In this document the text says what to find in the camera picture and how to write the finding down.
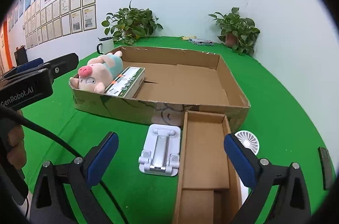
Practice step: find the right potted plant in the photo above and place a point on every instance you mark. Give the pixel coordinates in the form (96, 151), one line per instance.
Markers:
(238, 33)

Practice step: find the black phone on table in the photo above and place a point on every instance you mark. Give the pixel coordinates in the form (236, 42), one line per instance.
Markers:
(326, 166)

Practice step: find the white mug black handle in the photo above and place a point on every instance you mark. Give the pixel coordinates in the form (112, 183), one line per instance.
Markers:
(105, 45)

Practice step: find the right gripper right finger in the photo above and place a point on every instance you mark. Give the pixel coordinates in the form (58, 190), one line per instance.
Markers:
(291, 203)

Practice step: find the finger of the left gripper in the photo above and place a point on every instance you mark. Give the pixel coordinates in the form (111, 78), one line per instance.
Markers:
(60, 66)
(29, 65)

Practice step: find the yellow item on table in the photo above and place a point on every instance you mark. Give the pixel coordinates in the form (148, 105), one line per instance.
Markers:
(187, 38)

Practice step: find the white phone stand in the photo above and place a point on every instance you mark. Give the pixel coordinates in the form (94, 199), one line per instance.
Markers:
(161, 151)

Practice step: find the large cardboard box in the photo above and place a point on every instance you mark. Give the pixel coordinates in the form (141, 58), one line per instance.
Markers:
(176, 81)

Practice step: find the person's left hand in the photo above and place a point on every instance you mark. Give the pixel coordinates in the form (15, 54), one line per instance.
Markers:
(17, 155)

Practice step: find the green white long box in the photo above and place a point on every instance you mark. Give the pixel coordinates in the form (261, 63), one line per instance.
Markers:
(127, 84)

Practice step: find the framed certificates on wall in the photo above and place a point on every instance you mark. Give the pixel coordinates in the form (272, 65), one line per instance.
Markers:
(57, 19)

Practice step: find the potted plant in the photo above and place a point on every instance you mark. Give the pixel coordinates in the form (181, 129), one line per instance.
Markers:
(238, 33)
(129, 24)

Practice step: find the narrow cardboard tray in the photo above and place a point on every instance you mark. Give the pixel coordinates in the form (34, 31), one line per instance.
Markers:
(208, 186)

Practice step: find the pink pig plush toy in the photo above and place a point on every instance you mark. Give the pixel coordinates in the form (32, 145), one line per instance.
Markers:
(98, 73)

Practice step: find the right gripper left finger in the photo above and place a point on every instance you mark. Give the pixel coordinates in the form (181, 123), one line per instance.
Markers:
(50, 203)

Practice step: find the left potted plant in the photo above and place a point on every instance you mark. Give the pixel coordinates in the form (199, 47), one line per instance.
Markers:
(129, 24)

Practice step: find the colourful packet on table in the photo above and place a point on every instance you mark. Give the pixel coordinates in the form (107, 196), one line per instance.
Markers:
(201, 42)

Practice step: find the white handheld fan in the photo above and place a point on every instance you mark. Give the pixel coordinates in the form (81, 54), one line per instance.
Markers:
(250, 141)

